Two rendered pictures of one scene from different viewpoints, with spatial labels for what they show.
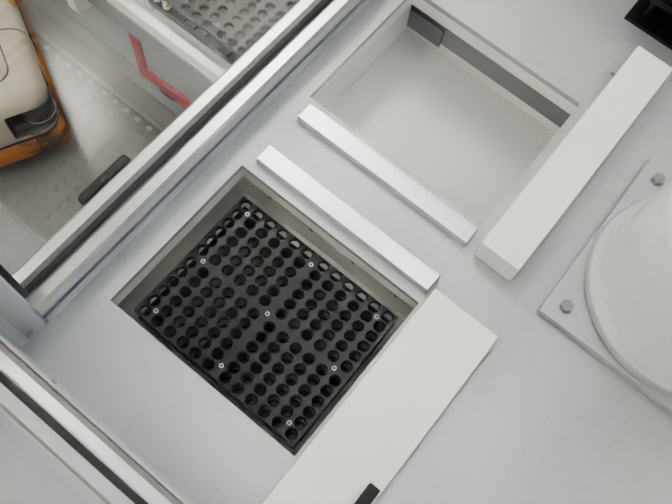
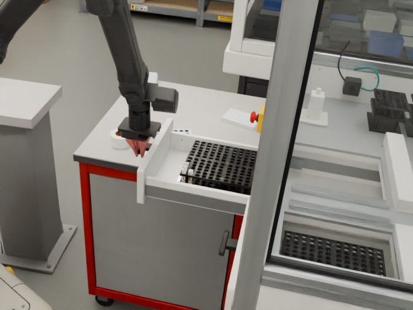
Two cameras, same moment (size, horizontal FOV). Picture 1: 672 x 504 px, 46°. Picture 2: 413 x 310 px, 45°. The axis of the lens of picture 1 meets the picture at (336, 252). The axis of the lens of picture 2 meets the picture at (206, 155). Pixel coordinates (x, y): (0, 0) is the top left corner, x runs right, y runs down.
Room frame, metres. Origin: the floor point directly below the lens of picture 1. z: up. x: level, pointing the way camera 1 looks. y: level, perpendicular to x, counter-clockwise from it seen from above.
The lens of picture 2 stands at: (-0.40, 0.59, 1.66)
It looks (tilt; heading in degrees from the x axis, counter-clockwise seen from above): 33 degrees down; 340
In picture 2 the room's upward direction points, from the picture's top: 6 degrees clockwise
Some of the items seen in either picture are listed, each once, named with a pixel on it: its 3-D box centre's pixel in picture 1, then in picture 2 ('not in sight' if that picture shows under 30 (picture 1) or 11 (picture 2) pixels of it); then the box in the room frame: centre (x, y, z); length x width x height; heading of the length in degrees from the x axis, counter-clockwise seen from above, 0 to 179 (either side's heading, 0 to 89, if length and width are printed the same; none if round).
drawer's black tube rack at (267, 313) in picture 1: (267, 321); not in sight; (0.23, 0.06, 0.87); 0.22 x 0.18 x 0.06; 61
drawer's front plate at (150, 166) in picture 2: not in sight; (156, 158); (0.74, 0.34, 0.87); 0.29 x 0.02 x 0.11; 151
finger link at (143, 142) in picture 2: not in sight; (137, 141); (0.73, 0.39, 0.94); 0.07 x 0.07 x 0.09; 61
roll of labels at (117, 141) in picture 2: not in sight; (120, 138); (1.00, 0.40, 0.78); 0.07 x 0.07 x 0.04
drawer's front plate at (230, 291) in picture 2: not in sight; (239, 256); (0.32, 0.24, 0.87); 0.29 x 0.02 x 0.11; 151
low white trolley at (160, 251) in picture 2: not in sight; (179, 204); (1.10, 0.15, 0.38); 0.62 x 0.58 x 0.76; 151
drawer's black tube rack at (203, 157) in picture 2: not in sight; (225, 172); (0.64, 0.16, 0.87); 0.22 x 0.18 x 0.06; 61
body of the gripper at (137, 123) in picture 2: not in sight; (139, 119); (0.73, 0.39, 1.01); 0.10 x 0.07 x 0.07; 61
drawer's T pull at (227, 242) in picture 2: not in sight; (229, 243); (0.34, 0.26, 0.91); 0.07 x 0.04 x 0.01; 151
